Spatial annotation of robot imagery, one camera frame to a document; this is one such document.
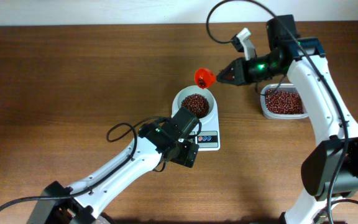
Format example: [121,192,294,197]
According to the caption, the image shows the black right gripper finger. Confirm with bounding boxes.
[217,58,244,80]
[216,76,246,86]

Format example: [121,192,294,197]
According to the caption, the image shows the orange measuring scoop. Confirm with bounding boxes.
[194,68,217,89]

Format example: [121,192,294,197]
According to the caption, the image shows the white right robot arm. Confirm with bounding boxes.
[217,35,358,223]

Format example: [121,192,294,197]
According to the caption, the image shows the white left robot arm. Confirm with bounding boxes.
[28,118,201,223]

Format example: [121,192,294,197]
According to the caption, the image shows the white digital kitchen scale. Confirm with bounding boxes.
[171,93,221,152]

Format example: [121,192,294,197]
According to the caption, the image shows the beans in white bowl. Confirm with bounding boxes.
[181,93,209,118]

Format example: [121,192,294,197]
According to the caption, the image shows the white round bowl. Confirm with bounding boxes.
[172,85,217,123]

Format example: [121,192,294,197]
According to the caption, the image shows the clear plastic bean container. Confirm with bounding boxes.
[260,83,308,119]

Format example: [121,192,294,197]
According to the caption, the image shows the red adzuki beans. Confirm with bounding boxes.
[265,90,304,114]

